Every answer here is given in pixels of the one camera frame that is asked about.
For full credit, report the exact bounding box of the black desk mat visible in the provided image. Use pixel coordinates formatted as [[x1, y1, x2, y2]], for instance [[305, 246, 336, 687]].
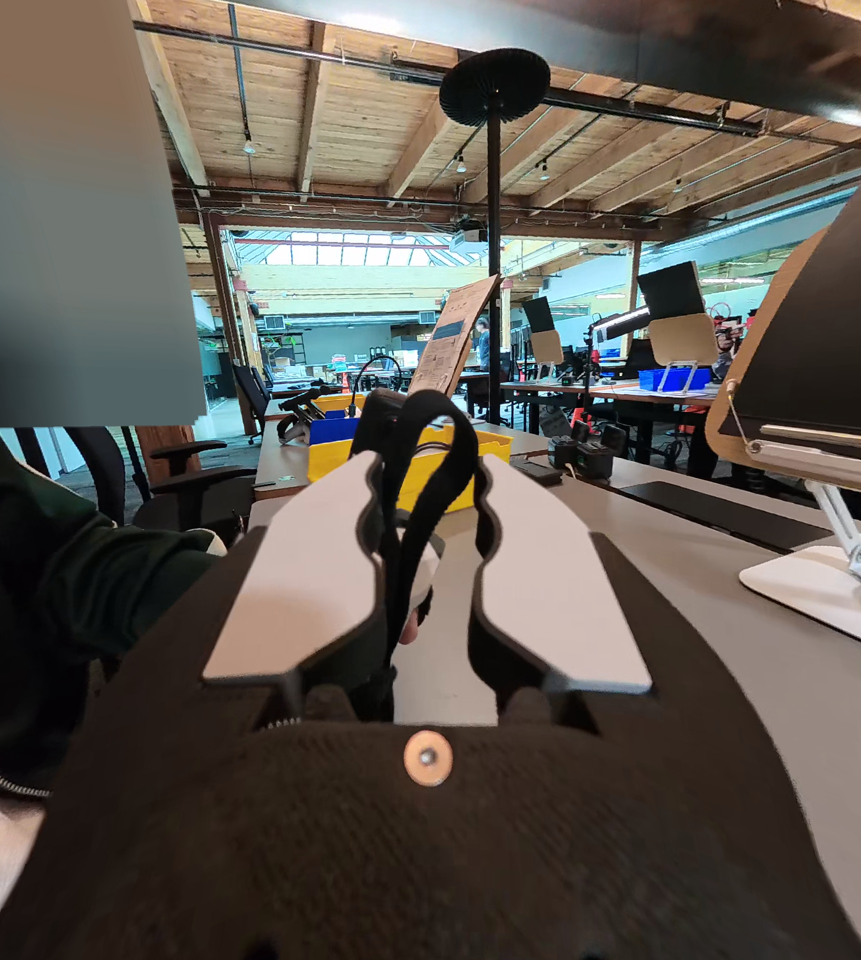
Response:
[[618, 480, 834, 555]]

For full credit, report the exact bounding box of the cardboard sign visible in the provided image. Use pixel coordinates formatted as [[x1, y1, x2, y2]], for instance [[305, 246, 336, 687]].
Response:
[[408, 275, 504, 396]]

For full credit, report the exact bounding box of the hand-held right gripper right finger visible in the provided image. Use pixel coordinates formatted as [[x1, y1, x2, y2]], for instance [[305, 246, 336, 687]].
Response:
[[466, 452, 654, 714]]

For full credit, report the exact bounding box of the yellow plastic bin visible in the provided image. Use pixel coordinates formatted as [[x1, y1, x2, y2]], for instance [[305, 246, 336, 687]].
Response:
[[307, 426, 513, 516]]

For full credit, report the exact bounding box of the black white headset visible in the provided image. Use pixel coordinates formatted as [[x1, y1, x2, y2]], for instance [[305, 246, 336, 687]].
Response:
[[277, 385, 331, 441]]

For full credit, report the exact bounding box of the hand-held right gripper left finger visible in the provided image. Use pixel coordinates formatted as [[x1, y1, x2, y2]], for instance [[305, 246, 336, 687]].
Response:
[[201, 450, 397, 726]]

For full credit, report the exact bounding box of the wooden top desk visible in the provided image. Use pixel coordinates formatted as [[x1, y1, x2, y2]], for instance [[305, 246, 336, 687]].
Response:
[[500, 378, 726, 468]]

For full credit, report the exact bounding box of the black office chair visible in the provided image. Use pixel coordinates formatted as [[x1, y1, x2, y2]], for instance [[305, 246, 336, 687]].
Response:
[[132, 440, 259, 543], [231, 363, 272, 445], [14, 426, 129, 526]]

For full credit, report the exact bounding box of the white light bar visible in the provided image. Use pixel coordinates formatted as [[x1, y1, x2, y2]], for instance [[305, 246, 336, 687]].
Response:
[[591, 305, 654, 343]]

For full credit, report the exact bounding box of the black curved cable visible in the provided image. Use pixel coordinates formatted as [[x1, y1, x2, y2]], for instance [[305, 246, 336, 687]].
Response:
[[352, 355, 405, 418]]

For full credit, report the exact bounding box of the black floor lamp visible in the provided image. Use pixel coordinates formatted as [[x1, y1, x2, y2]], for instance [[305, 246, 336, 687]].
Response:
[[439, 48, 552, 423]]

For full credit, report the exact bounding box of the blue plastic bin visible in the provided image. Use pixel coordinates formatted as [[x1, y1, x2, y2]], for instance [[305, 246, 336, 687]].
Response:
[[309, 408, 363, 447], [638, 366, 714, 393]]

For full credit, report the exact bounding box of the grey desk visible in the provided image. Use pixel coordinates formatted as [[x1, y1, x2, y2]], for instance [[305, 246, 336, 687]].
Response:
[[249, 450, 861, 960]]

